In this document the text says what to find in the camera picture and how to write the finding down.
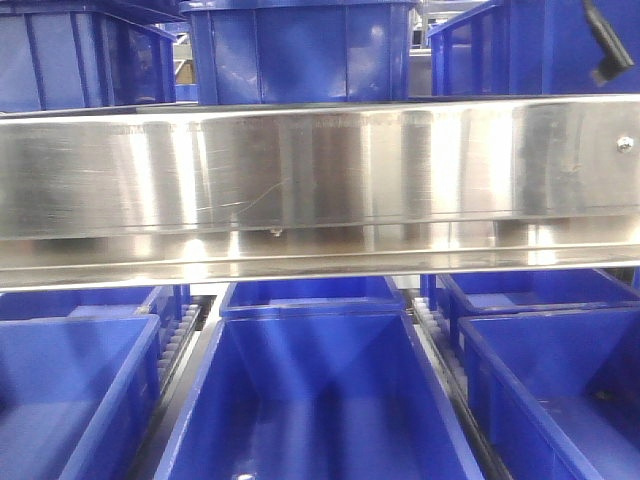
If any dark blue bin rear centre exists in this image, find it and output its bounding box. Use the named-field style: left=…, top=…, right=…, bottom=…
left=219, top=276, right=405, bottom=319

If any dark blue bin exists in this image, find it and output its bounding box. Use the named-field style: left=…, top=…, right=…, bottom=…
left=435, top=269, right=639, bottom=317
left=460, top=308, right=639, bottom=479
left=1, top=315, right=160, bottom=479
left=154, top=312, right=482, bottom=479
left=219, top=276, right=405, bottom=319

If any white roller track right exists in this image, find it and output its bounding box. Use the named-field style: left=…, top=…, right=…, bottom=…
left=412, top=297, right=509, bottom=479

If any white roller track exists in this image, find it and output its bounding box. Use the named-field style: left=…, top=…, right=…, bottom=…
left=157, top=304, right=203, bottom=395
left=412, top=297, right=509, bottom=479

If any white roller track left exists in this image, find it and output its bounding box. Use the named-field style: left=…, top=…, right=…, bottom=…
left=157, top=304, right=203, bottom=395

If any dark blue bin lower centre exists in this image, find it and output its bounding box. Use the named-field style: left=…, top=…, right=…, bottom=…
left=154, top=312, right=482, bottom=479

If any dark blue bin rear right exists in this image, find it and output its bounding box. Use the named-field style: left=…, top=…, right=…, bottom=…
left=435, top=269, right=639, bottom=317

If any dark blue crate top centre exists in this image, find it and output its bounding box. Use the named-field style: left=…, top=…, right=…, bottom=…
left=179, top=1, right=417, bottom=105

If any dark blue crate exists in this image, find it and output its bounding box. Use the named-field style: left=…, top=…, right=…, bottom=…
left=179, top=1, right=417, bottom=105
left=1, top=1, right=180, bottom=112
left=428, top=1, right=639, bottom=96

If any dark blue crate top right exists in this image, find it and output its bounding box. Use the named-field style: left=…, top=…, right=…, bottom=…
left=428, top=1, right=639, bottom=96

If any dark blue bin lower right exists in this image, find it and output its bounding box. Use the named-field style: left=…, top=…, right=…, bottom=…
left=460, top=308, right=639, bottom=479

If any dark blue bin lower left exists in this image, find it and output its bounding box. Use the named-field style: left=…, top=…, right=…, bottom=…
left=1, top=315, right=160, bottom=479

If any dark blue crate top left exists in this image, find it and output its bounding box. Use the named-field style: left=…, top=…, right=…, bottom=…
left=1, top=1, right=180, bottom=112

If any stainless steel shelf front rail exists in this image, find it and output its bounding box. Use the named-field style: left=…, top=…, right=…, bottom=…
left=1, top=95, right=639, bottom=291

